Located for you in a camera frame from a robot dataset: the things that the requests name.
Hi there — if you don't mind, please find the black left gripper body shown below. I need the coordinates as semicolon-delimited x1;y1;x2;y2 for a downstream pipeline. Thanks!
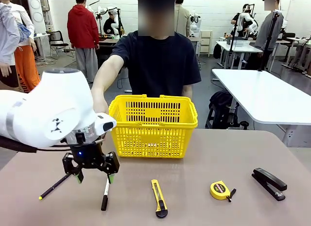
69;141;104;170

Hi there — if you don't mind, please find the white marker with black cap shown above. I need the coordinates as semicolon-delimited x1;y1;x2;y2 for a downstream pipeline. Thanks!
101;178;111;211

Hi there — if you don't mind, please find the yellow tape measure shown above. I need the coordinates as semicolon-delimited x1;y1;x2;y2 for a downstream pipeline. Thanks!
209;180;237;203

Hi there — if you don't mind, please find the black stapler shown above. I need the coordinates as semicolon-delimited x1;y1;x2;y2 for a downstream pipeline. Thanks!
251;167;288;202

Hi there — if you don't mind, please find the person's right forearm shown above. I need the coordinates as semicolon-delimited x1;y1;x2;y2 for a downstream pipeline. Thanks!
91;56;125;103

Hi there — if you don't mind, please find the person's left forearm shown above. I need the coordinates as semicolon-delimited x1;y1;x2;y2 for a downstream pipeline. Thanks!
182;84;194;100

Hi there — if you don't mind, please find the yellow plastic shopping basket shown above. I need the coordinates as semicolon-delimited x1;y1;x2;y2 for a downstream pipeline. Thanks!
108;94;199;159

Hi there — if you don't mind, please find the person in navy t-shirt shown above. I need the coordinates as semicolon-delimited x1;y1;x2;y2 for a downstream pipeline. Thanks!
97;0;202;97

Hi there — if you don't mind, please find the person in orange trousers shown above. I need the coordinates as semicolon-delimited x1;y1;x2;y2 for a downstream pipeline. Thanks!
9;0;41;93

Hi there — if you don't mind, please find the person in red hoodie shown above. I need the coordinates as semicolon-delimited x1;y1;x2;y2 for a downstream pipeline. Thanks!
67;0;101;83

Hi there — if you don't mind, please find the person in light blue shirt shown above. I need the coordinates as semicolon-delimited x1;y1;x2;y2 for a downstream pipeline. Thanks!
0;0;21;88

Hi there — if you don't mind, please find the person in beige jacket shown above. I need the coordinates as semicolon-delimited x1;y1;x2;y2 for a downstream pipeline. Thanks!
174;0;193;37

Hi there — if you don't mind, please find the person in grey sweater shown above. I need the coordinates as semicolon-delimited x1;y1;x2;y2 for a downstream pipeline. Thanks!
254;0;284;71

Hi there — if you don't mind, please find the person's right hand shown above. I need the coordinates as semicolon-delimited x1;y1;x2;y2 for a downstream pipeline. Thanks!
93;97;109;115

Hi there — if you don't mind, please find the black pen with yellow tip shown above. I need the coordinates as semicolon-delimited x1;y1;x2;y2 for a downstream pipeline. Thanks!
38;174;73;201

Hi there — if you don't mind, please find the yellow black utility knife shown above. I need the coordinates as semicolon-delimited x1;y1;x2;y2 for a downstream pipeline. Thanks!
150;179;169;218

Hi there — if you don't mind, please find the black folding chair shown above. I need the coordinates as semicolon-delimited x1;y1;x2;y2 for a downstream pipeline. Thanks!
45;30;74;59

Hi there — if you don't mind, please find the black backpack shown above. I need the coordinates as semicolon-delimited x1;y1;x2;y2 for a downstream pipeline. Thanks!
205;89;242;129

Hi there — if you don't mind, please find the white standing air conditioner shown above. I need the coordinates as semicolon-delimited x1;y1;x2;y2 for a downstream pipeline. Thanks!
26;0;46;35

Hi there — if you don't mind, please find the white drawer cabinet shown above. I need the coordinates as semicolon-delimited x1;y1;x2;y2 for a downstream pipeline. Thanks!
199;30;213;57

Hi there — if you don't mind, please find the large white table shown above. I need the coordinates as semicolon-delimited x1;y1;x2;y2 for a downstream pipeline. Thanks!
211;69;311;148

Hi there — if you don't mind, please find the small white desk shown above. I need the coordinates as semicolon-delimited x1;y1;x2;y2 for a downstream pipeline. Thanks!
215;40;263;69

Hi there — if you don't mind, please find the black tripod pole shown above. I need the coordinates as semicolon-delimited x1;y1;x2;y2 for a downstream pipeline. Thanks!
257;11;280;72

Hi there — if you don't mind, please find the black arm cable sleeve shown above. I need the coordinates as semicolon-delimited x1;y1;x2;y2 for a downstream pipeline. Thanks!
0;135;103;154

